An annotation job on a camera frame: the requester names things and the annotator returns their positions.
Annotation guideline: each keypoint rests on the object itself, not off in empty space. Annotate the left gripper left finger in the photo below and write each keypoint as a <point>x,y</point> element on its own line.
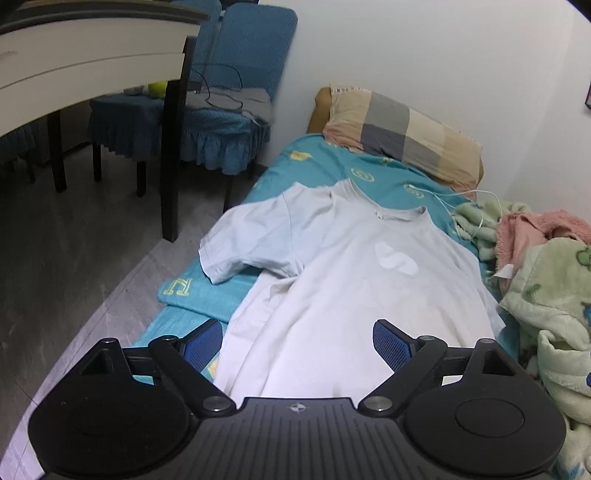
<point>182,360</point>

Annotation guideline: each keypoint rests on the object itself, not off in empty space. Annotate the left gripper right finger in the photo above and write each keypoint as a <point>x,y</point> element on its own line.
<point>415,362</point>

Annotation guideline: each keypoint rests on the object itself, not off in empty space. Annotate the white t-shirt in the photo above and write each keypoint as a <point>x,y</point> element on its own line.
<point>331,263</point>

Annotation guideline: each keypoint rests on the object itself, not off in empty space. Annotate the teal patterned bed sheet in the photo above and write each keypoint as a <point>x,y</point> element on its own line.
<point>192,298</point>

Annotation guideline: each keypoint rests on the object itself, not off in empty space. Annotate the green fleece blanket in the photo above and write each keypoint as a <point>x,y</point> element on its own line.
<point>549,298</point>

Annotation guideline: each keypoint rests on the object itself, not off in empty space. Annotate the pink fleece cloth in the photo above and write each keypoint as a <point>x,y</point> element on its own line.
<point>517,232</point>

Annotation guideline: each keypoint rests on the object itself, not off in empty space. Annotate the plaid beige grey pillow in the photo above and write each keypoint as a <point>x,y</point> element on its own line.
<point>365,121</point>

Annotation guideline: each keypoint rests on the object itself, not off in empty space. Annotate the grey cloth on chair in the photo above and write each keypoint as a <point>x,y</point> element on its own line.
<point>253,103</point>

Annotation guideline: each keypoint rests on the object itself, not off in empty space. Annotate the yellow-green ball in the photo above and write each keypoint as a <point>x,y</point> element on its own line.
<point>157,89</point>

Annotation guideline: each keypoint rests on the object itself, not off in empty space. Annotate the white black-edged table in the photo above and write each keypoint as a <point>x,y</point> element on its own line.
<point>55,54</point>

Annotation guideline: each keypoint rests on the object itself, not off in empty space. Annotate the framed wall painting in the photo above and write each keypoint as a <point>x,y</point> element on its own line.
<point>588,99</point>

